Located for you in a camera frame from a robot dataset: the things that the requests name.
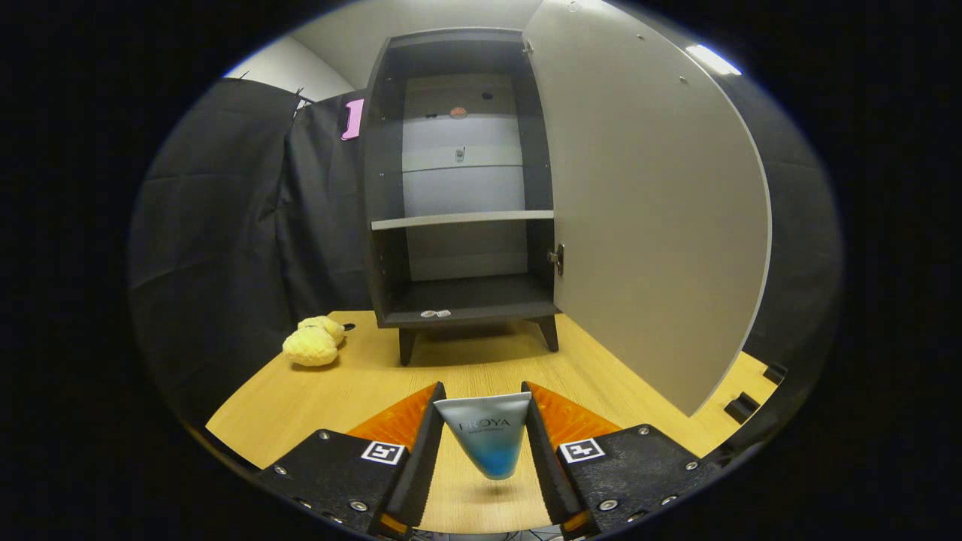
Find black backdrop cloth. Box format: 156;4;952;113
128;75;843;452

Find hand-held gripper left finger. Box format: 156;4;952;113
256;381;448;539

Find light grey cabinet door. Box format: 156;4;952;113
522;0;773;418

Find long ceiling light strip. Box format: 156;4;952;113
685;44;743;76

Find white and blue tube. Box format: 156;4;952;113
434;392;533;480

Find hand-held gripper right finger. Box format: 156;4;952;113
522;380;722;539

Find yellow plush toy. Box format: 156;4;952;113
282;316;346;367

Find grey cabinet shelf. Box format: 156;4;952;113
370;210;555;231

